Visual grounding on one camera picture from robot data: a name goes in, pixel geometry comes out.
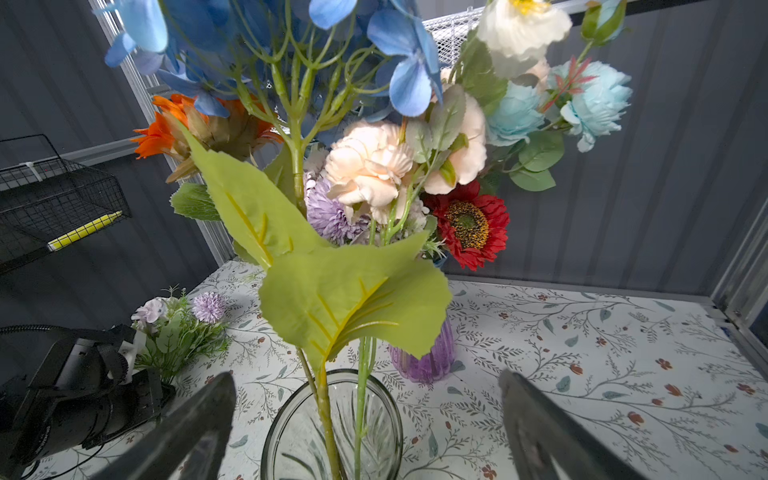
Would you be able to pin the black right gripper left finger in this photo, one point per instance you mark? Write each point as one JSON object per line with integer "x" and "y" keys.
{"x": 196, "y": 434}

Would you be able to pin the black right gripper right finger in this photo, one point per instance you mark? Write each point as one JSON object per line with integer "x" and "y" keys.
{"x": 546, "y": 442}

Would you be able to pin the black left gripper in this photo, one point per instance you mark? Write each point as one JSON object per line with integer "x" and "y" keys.
{"x": 86, "y": 391}

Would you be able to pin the pink lilac mixed bouquet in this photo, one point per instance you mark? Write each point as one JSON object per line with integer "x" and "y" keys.
{"x": 179, "y": 331}

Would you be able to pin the blue purple glass vase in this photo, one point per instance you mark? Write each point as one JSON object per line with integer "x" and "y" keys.
{"x": 431, "y": 367}

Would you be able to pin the red sunflower stem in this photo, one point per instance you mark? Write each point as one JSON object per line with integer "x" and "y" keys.
{"x": 472, "y": 225}

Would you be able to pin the orange gerbera flower stem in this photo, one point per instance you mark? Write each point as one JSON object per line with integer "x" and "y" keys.
{"x": 239, "y": 135}

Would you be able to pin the light blue flower stem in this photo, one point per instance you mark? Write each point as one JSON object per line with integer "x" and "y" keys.
{"x": 526, "y": 127}

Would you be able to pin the bright blue hydrangea stem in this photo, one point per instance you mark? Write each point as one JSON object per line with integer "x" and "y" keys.
{"x": 310, "y": 69}

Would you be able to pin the lilac white mixed bouquet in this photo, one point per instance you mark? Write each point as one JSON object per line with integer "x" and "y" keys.
{"x": 331, "y": 221}

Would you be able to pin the white small flower stem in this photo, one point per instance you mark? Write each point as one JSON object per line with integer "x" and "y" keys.
{"x": 516, "y": 35}

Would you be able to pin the black wire wall basket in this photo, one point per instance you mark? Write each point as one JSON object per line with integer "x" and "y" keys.
{"x": 50, "y": 203}

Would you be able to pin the white wire mesh basket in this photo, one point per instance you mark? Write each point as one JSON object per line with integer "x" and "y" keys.
{"x": 450, "y": 31}

